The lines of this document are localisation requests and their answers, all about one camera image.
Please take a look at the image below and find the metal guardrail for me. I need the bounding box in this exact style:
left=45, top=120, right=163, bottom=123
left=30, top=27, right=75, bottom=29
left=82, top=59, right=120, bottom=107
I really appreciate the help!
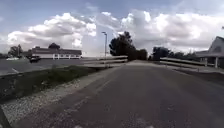
left=81, top=55, right=129, bottom=69
left=159, top=57, right=216, bottom=71

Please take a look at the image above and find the street lamp pole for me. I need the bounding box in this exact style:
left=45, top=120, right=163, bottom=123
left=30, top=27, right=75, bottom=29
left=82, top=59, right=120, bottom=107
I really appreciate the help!
left=101, top=31, right=109, bottom=60

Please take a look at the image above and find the dark tree clump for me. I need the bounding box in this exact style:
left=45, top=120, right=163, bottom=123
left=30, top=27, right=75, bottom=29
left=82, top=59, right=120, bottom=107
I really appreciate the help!
left=108, top=31, right=149, bottom=62

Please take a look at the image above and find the grey asphalt road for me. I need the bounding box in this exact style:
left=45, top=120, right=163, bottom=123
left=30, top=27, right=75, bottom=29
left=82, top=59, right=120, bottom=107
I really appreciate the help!
left=13, top=60, right=224, bottom=128

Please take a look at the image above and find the low white building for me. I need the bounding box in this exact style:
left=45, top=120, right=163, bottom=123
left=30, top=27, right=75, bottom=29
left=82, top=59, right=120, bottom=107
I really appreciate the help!
left=30, top=46, right=83, bottom=61

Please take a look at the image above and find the tree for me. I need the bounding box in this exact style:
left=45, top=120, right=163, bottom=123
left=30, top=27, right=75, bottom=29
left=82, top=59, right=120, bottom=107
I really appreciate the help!
left=7, top=44, right=24, bottom=58
left=48, top=42, right=61, bottom=50

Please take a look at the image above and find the row of trees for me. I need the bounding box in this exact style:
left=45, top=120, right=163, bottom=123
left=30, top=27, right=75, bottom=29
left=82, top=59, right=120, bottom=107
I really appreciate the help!
left=151, top=46, right=201, bottom=62

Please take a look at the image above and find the grass verge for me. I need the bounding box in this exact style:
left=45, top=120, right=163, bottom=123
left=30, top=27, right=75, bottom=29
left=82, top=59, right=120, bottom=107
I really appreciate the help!
left=0, top=65, right=98, bottom=101

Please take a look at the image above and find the dark vehicle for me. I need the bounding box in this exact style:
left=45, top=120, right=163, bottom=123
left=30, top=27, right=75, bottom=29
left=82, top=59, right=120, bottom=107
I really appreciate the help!
left=29, top=55, right=42, bottom=64

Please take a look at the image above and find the pale gravel strip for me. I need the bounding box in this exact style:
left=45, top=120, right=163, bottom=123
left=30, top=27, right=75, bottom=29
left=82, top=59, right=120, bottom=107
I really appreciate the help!
left=0, top=66, right=116, bottom=126

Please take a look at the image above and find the white vehicle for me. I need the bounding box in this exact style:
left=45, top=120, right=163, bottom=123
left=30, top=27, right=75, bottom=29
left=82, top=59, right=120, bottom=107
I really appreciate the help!
left=5, top=56, right=20, bottom=62

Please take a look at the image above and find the building with porch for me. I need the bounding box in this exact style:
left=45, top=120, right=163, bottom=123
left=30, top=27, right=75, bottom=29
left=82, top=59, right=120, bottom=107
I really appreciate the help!
left=194, top=35, right=224, bottom=69

